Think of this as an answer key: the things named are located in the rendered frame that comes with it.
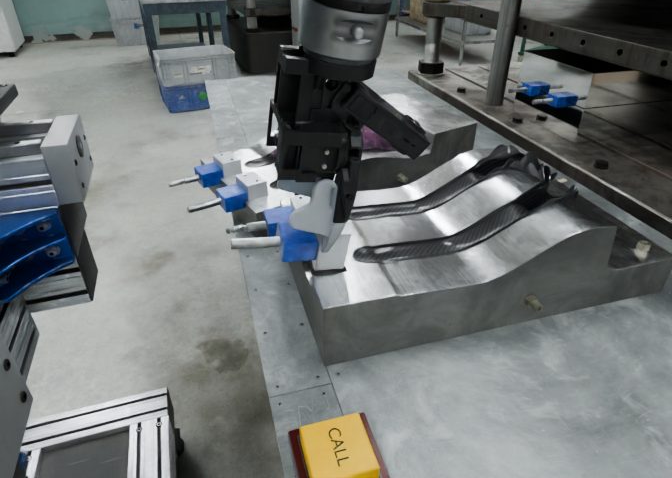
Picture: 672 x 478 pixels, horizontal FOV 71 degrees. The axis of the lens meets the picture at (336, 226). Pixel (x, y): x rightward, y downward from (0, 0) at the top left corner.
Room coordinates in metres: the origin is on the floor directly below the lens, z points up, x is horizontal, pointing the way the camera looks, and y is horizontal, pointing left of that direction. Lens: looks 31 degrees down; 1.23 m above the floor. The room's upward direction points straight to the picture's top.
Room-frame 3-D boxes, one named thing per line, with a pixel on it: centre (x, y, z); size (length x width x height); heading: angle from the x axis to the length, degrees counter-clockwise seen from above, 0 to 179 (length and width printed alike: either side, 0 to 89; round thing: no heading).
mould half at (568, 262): (0.58, -0.19, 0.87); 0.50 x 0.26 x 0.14; 106
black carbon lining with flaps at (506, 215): (0.59, -0.17, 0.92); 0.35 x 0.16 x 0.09; 106
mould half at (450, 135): (0.90, -0.01, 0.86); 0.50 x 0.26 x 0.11; 123
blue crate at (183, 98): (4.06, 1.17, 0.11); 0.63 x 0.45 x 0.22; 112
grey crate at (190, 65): (4.06, 1.17, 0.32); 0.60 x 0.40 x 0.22; 116
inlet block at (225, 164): (0.79, 0.24, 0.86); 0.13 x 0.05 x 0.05; 123
